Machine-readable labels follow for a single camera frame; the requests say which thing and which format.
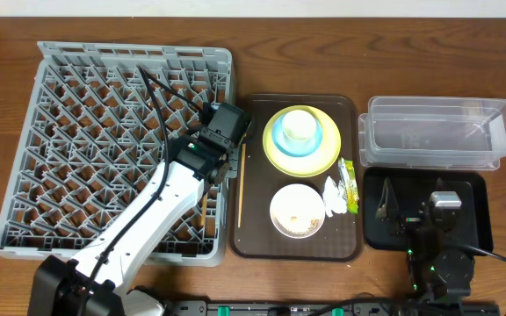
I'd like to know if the wooden chopstick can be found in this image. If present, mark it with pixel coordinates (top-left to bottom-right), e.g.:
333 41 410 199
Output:
237 144 247 228
200 194 208 228

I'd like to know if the white bowl with food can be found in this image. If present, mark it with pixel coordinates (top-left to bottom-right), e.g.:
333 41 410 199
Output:
270 183 326 239

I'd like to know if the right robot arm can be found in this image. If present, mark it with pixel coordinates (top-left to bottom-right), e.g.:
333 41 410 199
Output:
375 178 474 305

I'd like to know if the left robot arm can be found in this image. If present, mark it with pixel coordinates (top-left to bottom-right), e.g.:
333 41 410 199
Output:
27 127 243 315

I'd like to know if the black plastic waste tray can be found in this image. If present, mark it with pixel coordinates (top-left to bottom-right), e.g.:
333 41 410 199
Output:
362 167 494 251

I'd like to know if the crumpled white tissue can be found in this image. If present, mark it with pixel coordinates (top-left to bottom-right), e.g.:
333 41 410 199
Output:
322 176 348 218

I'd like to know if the green snack wrapper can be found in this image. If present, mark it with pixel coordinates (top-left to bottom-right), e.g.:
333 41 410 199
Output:
338 157 359 214

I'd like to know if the clear plastic bin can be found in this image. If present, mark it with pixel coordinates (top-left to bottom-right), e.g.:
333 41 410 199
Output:
358 96 506 171

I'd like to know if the light blue saucer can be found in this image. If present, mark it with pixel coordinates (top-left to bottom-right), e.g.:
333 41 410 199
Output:
271 113 322 157

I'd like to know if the yellow-green plate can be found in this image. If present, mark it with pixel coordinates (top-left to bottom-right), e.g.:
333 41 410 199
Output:
262 105 341 177

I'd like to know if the white upturned cup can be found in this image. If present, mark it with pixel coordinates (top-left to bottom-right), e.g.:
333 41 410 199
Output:
282 110 317 141

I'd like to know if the grey plastic dish rack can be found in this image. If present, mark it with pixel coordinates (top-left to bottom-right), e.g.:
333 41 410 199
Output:
0 42 235 260

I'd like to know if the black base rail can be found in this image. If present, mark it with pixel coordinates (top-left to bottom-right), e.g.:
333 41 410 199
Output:
164 299 502 316

